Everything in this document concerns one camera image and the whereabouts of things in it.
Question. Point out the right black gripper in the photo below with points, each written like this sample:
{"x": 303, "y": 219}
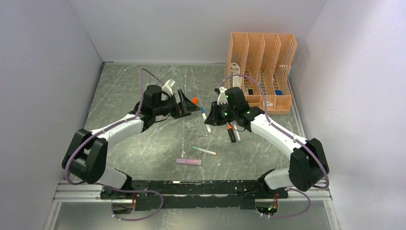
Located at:
{"x": 214, "y": 119}

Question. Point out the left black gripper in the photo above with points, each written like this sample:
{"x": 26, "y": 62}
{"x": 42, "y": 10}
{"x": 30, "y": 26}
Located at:
{"x": 189, "y": 106}

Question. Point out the black orange highlighter body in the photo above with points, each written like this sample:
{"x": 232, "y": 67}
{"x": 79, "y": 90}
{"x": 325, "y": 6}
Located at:
{"x": 231, "y": 134}

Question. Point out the green capped orange marker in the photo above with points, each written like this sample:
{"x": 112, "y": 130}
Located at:
{"x": 204, "y": 150}

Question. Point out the blue capped white marker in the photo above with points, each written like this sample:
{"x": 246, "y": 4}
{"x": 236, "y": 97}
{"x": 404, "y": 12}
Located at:
{"x": 237, "y": 133}

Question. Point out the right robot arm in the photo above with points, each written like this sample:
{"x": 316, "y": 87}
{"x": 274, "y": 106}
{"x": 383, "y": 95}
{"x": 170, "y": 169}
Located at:
{"x": 307, "y": 160}

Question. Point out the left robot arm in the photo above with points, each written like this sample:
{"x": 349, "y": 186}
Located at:
{"x": 86, "y": 157}

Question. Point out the white packaged item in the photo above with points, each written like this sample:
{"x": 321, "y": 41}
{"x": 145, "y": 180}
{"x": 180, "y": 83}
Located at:
{"x": 235, "y": 69}

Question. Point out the purple highlighter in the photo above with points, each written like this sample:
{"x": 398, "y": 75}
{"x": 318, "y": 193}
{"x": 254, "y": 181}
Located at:
{"x": 188, "y": 161}

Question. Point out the orange mesh file organizer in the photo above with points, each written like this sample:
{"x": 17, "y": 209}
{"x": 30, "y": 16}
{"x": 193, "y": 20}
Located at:
{"x": 265, "y": 59}

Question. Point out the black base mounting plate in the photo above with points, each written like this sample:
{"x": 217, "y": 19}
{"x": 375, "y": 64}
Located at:
{"x": 192, "y": 194}

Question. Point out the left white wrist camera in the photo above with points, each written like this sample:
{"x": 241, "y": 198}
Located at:
{"x": 168, "y": 86}

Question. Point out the aluminium rail frame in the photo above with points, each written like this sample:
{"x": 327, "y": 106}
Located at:
{"x": 92, "y": 193}

